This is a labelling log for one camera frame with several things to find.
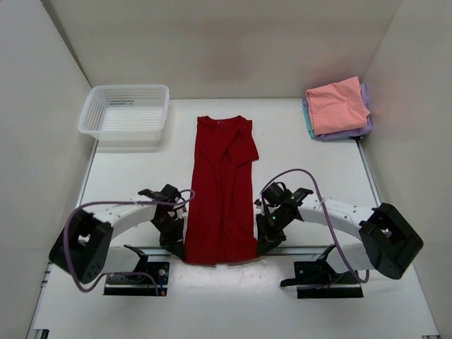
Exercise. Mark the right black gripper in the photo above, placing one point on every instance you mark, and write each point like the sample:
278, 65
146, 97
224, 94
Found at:
267, 239

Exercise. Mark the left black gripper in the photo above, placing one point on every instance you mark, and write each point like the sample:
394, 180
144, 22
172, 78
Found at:
174, 241

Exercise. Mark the red t shirt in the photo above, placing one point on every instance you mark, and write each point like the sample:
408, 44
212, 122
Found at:
220, 225

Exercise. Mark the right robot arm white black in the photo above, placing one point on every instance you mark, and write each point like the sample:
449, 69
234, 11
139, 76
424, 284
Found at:
377, 238

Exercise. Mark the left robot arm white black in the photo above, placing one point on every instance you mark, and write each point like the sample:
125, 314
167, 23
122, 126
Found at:
83, 249

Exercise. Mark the folded teal t shirt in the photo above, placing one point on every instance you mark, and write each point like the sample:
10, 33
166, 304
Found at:
307, 120

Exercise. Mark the white plastic basket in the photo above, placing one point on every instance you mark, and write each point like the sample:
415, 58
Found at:
125, 113

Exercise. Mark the folded pink t shirt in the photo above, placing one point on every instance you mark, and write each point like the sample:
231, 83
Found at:
337, 107

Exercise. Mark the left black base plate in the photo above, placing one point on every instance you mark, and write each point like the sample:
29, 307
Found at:
155, 279

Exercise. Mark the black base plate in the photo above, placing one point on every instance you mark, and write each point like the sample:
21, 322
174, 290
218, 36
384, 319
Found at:
155, 279
317, 280

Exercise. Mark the aluminium rail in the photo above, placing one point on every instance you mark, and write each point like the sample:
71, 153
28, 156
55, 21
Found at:
278, 251

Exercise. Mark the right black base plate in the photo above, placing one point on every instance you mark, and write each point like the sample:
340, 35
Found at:
317, 280

